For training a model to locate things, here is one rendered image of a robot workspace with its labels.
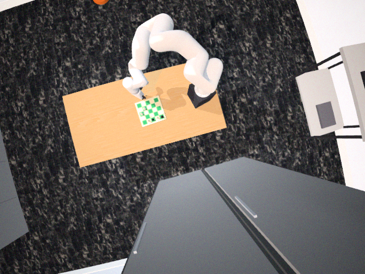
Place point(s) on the green and cream chessboard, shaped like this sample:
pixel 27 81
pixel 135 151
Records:
pixel 153 109

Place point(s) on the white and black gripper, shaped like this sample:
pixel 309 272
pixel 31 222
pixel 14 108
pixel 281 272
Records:
pixel 140 95

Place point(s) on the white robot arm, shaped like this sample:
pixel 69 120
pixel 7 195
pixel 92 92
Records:
pixel 201 71

